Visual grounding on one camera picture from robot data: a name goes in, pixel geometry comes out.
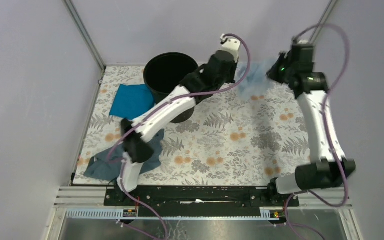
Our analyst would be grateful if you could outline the light blue trash bag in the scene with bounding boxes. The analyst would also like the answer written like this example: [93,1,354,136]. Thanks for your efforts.
[235,58,276,101]

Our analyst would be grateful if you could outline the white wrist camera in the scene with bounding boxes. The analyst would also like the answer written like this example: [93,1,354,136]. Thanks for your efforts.
[291,38,311,46]
[220,34,241,63]

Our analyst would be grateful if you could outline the grey blue trash bag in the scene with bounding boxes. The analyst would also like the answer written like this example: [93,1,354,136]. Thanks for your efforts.
[83,129,165,181]

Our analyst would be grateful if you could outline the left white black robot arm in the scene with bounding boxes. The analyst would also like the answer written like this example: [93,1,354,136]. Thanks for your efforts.
[115,50,239,206]

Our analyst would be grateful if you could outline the aluminium frame post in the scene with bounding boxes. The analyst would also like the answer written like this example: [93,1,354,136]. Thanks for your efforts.
[309,0,340,44]
[62,0,107,73]

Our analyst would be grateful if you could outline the left aluminium frame post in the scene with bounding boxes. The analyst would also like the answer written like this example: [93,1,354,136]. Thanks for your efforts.
[62,0,107,73]

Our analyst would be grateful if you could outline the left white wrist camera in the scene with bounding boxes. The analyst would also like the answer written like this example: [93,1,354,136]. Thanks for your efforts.
[220,34,241,63]

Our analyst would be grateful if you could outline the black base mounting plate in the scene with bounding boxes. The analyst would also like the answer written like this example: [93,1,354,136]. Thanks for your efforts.
[103,185,300,213]

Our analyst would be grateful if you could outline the right aluminium frame post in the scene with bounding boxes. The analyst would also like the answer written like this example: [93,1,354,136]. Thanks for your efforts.
[309,0,340,44]

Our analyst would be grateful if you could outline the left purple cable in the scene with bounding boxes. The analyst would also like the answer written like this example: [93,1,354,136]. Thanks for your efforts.
[105,33,252,240]

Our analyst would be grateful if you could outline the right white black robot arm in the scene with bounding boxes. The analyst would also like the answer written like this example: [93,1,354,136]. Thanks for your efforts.
[266,43,356,206]

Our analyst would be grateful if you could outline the white slotted cable duct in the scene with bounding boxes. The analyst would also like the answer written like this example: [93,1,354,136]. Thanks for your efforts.
[66,205,284,221]

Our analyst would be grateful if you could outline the bright blue trash bag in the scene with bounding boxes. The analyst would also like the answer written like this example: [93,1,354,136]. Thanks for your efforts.
[109,84,155,120]

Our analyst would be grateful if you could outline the black plastic trash bin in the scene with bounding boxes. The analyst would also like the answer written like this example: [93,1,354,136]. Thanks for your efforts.
[143,52,199,104]

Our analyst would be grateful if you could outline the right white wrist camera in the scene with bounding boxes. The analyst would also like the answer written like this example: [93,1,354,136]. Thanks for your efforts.
[291,38,311,46]

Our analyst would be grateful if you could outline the floral patterned table mat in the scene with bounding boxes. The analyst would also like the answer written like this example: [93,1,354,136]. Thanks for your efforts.
[72,65,322,187]

